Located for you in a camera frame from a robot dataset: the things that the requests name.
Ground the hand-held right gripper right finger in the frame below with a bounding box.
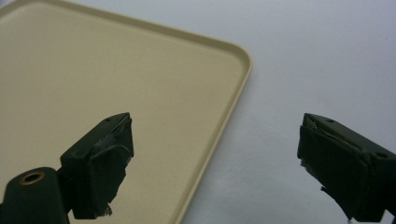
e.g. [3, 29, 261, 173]
[296, 112, 396, 223]

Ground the beige plastic tray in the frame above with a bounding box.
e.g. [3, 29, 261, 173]
[0, 0, 253, 224]

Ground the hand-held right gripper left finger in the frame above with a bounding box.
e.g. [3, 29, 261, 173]
[59, 112, 134, 220]

